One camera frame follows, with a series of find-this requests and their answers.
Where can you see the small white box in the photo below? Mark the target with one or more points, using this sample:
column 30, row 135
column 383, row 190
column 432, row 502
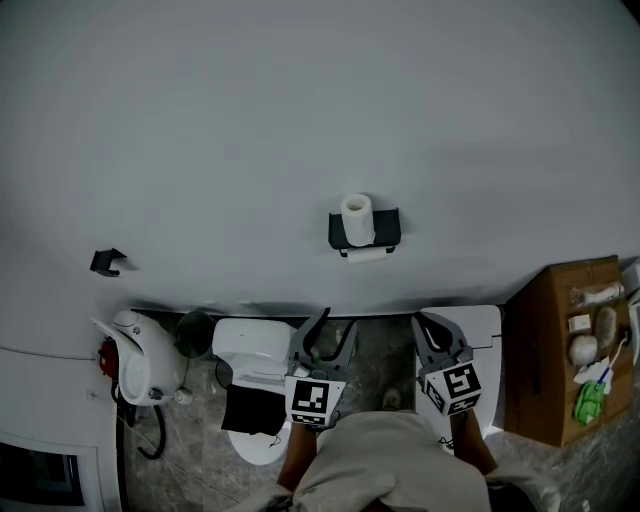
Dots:
column 579, row 323

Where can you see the person's left forearm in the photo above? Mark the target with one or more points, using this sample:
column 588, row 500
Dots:
column 297, row 457

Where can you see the red device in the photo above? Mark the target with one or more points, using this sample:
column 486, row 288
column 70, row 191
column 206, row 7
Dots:
column 106, row 357

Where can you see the black wall paper holder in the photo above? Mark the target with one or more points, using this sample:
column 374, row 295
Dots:
column 386, row 227

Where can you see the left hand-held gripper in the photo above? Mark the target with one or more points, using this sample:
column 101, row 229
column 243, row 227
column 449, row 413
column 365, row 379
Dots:
column 310, row 400

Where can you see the person's right forearm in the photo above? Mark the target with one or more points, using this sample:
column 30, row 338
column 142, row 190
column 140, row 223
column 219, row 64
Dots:
column 472, row 442

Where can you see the person's beige clothing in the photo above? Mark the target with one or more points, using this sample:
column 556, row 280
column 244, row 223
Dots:
column 390, row 460

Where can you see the person's right shoe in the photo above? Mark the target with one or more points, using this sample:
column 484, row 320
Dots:
column 391, row 400

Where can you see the black cloth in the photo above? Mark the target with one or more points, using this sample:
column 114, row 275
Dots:
column 252, row 410

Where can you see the blue and white brush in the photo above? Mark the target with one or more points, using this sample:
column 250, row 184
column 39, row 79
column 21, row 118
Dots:
column 612, row 360

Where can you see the small white round cap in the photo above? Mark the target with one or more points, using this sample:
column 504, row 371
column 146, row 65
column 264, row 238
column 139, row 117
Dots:
column 183, row 396

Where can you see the white crumpled tissue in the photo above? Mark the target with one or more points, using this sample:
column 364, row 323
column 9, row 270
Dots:
column 590, row 371

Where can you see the green cloth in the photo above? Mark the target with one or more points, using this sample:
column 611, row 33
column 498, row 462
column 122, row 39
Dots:
column 587, row 405

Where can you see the brown furry brush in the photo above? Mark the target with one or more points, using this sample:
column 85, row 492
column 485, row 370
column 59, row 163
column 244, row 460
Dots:
column 606, row 327

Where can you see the white round sponge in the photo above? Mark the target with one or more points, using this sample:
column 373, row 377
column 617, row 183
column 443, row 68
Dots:
column 583, row 350

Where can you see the wrapped long package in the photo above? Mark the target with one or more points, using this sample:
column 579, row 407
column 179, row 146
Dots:
column 597, row 293

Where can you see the white toilet with closed lid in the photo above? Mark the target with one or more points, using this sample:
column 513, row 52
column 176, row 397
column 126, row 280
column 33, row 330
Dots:
column 485, row 325

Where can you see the white toilet with open lid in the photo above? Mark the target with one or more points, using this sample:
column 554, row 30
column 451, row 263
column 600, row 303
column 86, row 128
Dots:
column 250, row 340

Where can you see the brown cardboard box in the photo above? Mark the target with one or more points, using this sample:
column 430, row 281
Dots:
column 540, row 360

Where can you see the dark mesh waste bin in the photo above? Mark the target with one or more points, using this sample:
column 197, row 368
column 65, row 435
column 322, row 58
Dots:
column 194, row 335

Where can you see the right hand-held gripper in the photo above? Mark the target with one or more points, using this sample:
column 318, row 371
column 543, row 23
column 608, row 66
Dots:
column 457, row 387

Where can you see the small black wall bracket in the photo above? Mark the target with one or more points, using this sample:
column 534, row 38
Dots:
column 102, row 261

